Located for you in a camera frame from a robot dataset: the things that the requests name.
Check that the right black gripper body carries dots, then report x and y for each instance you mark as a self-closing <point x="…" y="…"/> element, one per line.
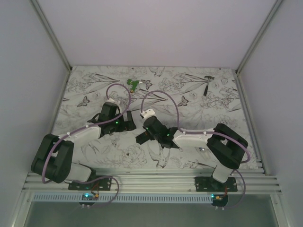
<point x="154" y="137"/>

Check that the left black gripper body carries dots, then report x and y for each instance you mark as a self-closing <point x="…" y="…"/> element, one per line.
<point x="119" y="125"/>

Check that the black fuse box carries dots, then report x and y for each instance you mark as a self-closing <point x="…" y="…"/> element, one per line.
<point x="143" y="138"/>

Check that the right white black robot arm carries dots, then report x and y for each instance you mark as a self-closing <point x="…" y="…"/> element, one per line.
<point x="226" y="145"/>

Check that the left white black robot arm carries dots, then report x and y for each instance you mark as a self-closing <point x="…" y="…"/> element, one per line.
<point x="54" y="158"/>

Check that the floral patterned table mat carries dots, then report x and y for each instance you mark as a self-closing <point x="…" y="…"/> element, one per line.
<point x="176" y="94"/>

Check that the small black hammer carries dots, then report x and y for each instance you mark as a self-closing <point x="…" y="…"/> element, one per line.
<point x="209" y="79"/>

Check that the left controller board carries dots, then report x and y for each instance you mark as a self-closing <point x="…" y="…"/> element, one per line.
<point x="88" y="199"/>

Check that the controller board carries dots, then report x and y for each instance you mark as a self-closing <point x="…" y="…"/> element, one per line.
<point x="88" y="199"/>
<point x="219" y="200"/>

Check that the right controller board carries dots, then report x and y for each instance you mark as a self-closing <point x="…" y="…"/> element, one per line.
<point x="219" y="200"/>

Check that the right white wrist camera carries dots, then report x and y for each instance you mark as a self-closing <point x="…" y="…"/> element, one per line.
<point x="147" y="114"/>

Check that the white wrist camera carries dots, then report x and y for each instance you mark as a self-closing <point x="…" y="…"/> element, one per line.
<point x="114" y="102"/>
<point x="147" y="114"/>

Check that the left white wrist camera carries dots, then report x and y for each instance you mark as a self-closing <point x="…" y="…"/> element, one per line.
<point x="114" y="102"/>

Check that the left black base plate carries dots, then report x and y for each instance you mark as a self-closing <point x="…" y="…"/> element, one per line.
<point x="99" y="185"/>

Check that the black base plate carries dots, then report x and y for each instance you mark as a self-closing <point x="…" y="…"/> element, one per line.
<point x="208" y="184"/>
<point x="99" y="185"/>

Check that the slotted grey cable duct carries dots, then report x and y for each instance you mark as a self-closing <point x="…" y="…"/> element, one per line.
<point x="128" y="197"/>

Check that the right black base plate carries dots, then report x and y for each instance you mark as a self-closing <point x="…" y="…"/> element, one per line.
<point x="208" y="184"/>

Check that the aluminium rail frame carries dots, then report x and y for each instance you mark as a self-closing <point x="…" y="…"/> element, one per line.
<point x="254" y="181"/>

